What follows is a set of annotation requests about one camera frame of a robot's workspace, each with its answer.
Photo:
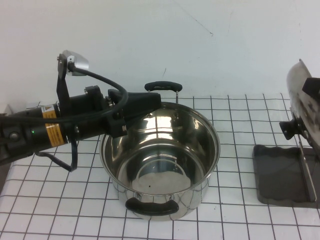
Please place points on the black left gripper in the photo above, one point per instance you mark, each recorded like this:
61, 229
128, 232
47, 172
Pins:
92, 120

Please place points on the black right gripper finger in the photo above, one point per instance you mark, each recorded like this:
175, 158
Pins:
312, 87

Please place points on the stainless steel lid black knob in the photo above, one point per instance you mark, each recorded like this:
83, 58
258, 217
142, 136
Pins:
297, 82

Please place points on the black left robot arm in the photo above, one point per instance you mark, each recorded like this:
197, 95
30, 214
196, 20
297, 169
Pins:
25, 135

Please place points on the dark grey tray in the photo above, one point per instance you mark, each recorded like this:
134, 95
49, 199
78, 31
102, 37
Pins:
275, 175

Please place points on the white black-grid tablecloth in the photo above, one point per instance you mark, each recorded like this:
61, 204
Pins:
225, 212

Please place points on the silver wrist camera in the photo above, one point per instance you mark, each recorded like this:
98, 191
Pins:
80, 61

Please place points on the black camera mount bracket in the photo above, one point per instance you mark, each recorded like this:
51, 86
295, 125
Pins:
62, 95

